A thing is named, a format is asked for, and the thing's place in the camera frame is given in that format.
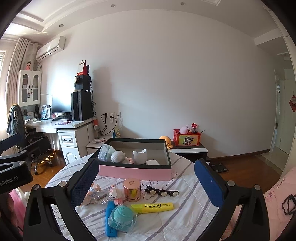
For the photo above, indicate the white cat shaped holder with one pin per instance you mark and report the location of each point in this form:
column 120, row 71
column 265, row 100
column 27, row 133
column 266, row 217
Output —
column 140, row 158

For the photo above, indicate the black floor scale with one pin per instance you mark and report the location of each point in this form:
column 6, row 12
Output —
column 218, row 167

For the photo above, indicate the beige curtain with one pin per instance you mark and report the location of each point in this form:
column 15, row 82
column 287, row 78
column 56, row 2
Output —
column 24, row 51

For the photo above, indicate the blue highlighter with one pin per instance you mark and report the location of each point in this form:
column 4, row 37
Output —
column 110, row 231

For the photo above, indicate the black flower hair clip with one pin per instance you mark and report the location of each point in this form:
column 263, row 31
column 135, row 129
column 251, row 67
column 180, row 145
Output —
column 160, row 192

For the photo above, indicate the white ball toy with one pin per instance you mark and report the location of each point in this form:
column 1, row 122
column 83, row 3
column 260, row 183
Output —
column 118, row 157

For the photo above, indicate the white air conditioner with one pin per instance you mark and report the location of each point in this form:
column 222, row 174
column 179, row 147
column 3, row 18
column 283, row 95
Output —
column 55, row 46

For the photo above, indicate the computer monitor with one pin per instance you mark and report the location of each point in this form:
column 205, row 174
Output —
column 62, row 104

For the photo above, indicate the pink pillow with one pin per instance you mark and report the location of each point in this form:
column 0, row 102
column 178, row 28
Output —
column 280, row 211

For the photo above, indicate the pink and green storage box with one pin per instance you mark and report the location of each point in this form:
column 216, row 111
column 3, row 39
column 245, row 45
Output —
column 161, row 172

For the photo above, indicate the black office chair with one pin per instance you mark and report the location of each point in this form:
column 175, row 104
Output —
column 36, row 144

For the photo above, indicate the white desk with drawers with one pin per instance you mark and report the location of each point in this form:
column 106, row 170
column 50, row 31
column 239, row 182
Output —
column 71, row 137

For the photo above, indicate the white striped quilt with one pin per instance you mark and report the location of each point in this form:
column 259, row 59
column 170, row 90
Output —
column 177, row 209

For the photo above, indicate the white power adapter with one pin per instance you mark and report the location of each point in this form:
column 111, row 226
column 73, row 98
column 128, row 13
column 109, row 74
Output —
column 151, row 162

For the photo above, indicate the yellow highlighter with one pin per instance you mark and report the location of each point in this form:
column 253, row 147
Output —
column 152, row 207

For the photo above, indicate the black speaker box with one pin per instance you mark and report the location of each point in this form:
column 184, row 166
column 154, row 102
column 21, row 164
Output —
column 82, row 82

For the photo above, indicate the white glass door cabinet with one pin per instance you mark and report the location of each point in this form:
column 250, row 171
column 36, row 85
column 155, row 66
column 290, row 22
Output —
column 29, row 87

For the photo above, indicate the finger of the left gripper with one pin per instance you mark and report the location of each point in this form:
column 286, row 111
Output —
column 9, row 142

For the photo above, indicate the pink white block figure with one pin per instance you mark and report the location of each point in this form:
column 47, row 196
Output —
column 115, row 195

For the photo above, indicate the white door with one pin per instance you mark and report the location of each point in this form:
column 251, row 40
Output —
column 284, row 128

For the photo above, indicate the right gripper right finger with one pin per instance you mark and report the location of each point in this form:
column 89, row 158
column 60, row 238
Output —
column 252, row 222

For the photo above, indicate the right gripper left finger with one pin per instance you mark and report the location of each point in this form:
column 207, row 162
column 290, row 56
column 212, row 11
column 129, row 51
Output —
column 40, row 222

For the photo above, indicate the rose gold round jar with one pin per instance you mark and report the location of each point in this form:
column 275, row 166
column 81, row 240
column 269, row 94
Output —
column 132, row 189

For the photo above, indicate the orange octopus plush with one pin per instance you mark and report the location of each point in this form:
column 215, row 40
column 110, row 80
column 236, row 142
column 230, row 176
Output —
column 168, row 141

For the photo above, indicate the red printed toy box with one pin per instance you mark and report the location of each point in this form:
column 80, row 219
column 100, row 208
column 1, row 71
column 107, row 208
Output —
column 187, row 135

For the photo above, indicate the clear plastic case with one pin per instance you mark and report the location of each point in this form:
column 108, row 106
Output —
column 105, row 153

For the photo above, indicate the black computer tower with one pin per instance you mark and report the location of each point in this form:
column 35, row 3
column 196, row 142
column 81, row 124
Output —
column 81, row 108

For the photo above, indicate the pink bed blanket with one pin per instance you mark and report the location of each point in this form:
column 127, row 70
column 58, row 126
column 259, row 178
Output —
column 16, row 210

